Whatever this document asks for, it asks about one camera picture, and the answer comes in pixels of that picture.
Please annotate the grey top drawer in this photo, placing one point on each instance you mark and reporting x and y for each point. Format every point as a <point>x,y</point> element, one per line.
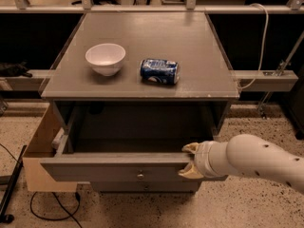
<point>129,143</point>

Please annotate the white bowl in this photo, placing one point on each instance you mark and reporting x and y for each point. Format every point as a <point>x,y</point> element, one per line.
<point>106,59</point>

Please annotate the grey drawer cabinet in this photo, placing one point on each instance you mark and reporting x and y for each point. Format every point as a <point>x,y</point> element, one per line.
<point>185,38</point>

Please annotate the grey drawer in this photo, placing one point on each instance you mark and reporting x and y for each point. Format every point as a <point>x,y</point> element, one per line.
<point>146,186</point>
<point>129,143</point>

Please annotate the blue crushed soda can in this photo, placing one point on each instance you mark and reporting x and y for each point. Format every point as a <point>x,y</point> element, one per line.
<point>160,71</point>

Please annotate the cardboard box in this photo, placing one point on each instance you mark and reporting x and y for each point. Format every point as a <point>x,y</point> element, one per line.
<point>39,147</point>

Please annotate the grey bottom drawer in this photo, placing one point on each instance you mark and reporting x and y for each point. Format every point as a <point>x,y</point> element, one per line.
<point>146,186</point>

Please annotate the black floor bar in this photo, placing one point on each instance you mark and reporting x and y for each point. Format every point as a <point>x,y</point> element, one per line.
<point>9,182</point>

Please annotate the metal diagonal strut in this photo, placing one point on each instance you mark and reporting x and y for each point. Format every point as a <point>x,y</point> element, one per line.
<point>279,72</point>

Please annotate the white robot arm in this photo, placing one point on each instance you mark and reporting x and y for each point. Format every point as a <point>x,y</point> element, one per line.
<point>244,156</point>

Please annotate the black object on rail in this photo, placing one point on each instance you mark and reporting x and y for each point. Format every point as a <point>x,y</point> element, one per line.
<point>14,69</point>

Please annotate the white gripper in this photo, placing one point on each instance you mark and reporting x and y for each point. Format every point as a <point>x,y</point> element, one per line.
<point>201,160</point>

